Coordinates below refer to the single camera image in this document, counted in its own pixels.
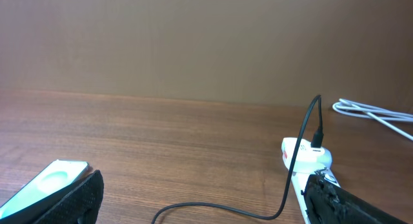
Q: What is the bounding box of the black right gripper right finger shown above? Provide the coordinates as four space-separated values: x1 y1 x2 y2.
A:
304 174 407 224

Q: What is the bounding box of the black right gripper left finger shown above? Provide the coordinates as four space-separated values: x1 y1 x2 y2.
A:
1 170 104 224

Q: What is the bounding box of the blue screen smartphone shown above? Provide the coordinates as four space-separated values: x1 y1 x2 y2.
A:
1 159 89 219

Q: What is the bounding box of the black charging cable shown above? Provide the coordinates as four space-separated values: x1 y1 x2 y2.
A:
150 94 325 224

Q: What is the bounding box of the white USB charger plug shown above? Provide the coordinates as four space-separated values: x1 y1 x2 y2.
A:
281 137 332 174

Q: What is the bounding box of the white power strip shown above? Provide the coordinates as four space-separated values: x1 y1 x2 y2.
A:
291 168 340 224

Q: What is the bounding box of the white power strip cord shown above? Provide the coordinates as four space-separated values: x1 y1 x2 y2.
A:
332 98 413 141

